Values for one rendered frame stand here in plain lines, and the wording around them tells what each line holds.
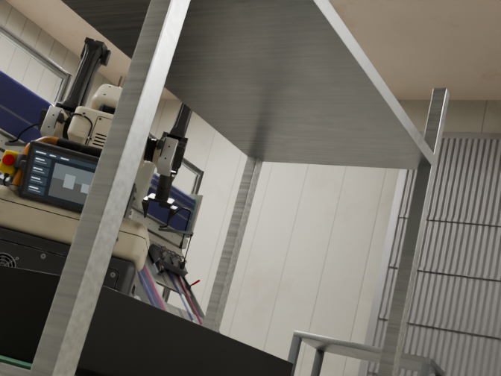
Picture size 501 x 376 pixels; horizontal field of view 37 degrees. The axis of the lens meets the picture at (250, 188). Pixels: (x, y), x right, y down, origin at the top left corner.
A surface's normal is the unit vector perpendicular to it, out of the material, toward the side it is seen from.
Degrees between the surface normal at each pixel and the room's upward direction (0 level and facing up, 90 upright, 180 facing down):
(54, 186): 115
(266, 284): 90
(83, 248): 90
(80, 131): 82
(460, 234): 90
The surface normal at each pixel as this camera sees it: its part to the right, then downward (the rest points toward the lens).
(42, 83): 0.84, 0.07
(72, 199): -0.02, 0.15
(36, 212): 0.10, -0.26
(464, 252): -0.47, -0.36
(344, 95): -0.25, 0.93
